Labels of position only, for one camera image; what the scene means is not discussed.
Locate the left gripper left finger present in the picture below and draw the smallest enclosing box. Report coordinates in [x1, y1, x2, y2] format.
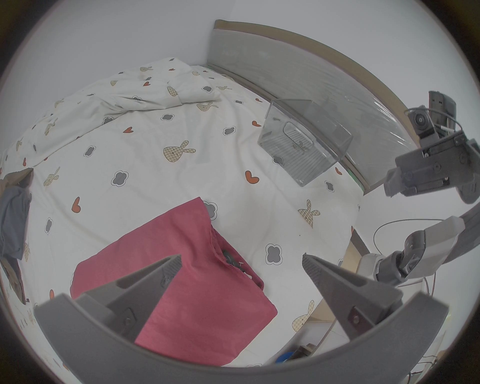
[71, 255, 183, 344]

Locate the bed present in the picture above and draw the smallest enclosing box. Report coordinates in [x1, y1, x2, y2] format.
[0, 19, 422, 376]

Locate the black cable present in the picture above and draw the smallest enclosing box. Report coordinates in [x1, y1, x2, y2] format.
[373, 218, 444, 259]

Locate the white printed quilt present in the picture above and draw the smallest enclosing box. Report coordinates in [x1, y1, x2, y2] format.
[0, 57, 223, 169]

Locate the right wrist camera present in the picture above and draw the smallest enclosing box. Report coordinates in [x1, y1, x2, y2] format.
[406, 90, 459, 140]

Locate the grey garment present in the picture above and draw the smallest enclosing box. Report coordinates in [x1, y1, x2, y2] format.
[0, 185, 34, 260]

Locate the clear plastic box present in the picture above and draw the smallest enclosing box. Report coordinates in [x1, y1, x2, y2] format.
[257, 98, 353, 187]

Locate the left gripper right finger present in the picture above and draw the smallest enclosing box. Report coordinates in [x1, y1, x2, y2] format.
[302, 253, 406, 342]

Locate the red shirt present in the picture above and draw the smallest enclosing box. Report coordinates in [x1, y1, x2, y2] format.
[70, 197, 279, 367]

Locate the brown garment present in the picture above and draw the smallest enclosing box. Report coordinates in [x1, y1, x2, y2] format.
[0, 168, 35, 305]

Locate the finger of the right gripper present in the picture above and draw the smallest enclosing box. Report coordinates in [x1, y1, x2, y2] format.
[382, 169, 451, 199]

